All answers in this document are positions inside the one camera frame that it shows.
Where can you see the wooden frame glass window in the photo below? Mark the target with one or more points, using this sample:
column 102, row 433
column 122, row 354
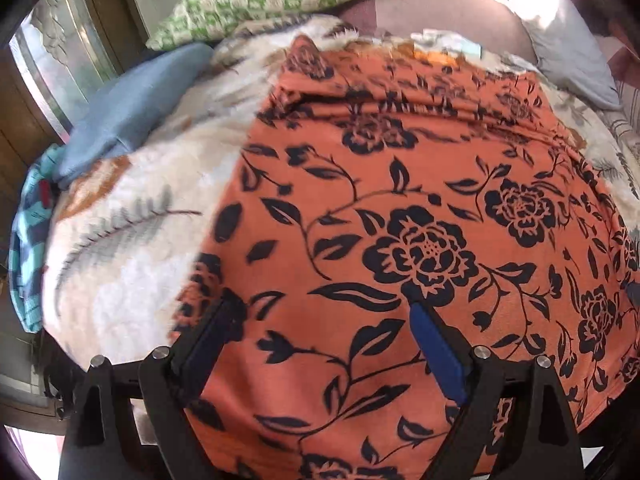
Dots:
column 65, row 50

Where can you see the orange black floral garment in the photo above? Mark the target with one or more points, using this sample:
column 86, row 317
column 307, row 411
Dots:
column 400, row 200

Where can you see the grey pillow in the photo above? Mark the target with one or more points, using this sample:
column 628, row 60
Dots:
column 570, row 45

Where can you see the cream leaf print blanket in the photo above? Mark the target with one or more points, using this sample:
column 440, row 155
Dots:
column 140, row 280

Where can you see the teal striped cloth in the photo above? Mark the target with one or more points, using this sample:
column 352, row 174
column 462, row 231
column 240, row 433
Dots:
column 32, row 220

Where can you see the mauve checked bedsheet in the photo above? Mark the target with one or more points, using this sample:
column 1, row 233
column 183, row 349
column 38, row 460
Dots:
column 450, row 10

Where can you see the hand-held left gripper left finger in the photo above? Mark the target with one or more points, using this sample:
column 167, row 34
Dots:
column 210, row 345

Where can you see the blue folded cloth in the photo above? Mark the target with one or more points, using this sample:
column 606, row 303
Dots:
column 130, row 105

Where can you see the pale blue white cloth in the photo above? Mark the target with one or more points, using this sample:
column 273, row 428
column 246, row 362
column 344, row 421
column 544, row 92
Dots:
column 450, row 42

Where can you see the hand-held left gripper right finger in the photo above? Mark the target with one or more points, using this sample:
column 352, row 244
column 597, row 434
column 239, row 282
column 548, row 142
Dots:
column 442, row 350

